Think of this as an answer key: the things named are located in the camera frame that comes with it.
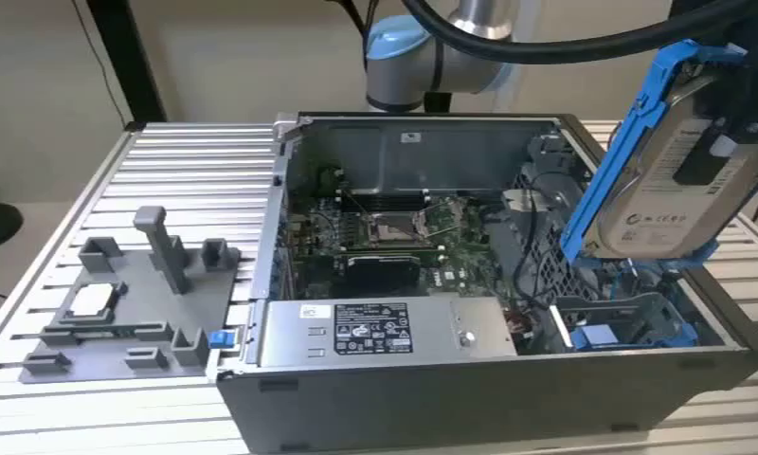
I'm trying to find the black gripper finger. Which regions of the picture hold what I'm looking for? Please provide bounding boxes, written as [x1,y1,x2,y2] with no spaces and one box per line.
[672,122,736,187]

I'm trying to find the hard disk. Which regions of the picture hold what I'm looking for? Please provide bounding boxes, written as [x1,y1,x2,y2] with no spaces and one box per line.
[558,40,758,272]

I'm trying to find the metal disk bay cage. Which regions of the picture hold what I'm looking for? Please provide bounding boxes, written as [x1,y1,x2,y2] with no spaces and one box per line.
[484,135,700,355]

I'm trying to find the blue disk carrier in bay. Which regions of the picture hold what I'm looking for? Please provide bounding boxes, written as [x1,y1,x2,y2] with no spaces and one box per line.
[570,323,700,353]

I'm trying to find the green motherboard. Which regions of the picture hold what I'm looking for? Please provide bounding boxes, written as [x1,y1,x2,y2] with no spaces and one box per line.
[287,189,514,302]

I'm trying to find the metal socket cover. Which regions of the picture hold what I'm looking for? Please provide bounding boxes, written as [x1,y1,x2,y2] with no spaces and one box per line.
[418,198,466,239]

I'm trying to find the black RAM slots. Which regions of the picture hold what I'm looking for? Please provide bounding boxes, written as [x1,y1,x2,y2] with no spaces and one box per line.
[337,188,432,212]

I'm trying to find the CPU socket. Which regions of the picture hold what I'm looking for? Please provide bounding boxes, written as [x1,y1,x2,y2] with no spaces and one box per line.
[365,210,434,248]

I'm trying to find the black graphics card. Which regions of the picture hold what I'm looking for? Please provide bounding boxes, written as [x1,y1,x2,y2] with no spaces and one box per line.
[339,253,422,298]

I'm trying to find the black open PC case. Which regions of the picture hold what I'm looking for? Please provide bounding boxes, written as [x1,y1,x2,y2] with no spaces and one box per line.
[216,111,758,454]

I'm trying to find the silver power supply unit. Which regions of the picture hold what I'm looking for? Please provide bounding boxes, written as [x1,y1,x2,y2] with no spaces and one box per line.
[257,297,521,371]

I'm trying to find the grey parts rack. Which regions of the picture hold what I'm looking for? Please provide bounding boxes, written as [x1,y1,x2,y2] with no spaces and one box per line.
[17,205,245,384]

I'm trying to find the silver CPU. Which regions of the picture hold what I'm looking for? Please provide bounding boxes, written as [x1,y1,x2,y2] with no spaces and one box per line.
[67,284,120,319]

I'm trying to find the long black case wire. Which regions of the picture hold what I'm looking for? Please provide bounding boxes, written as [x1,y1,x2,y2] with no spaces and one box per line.
[514,188,554,305]

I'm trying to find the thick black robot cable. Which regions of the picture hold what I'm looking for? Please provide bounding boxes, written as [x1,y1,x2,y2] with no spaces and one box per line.
[401,0,758,65]

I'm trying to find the silver case corner bracket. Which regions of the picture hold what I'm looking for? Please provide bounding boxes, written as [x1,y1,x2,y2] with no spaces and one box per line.
[273,112,315,143]

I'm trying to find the black upright post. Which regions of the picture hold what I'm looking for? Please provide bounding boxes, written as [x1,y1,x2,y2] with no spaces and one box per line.
[85,0,169,124]

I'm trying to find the thin black wall cable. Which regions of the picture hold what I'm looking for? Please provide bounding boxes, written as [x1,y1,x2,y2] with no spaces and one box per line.
[71,0,131,125]

